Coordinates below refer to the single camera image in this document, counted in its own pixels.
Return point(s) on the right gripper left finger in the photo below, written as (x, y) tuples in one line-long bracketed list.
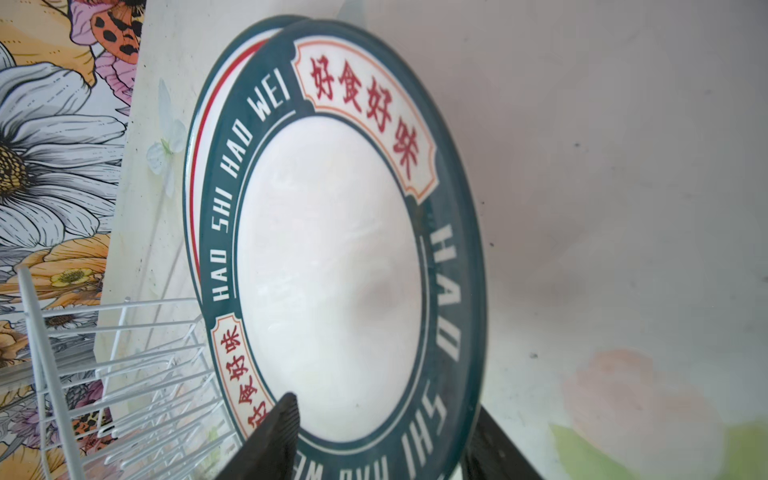
[(270, 451)]

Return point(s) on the red character plate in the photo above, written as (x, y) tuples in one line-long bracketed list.
[(207, 112)]

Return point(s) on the green rim hao shi plate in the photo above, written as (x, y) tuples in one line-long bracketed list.
[(341, 258)]

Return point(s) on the white wire dish rack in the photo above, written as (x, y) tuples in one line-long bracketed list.
[(123, 390)]

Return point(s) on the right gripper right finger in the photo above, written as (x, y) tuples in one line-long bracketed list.
[(491, 455)]

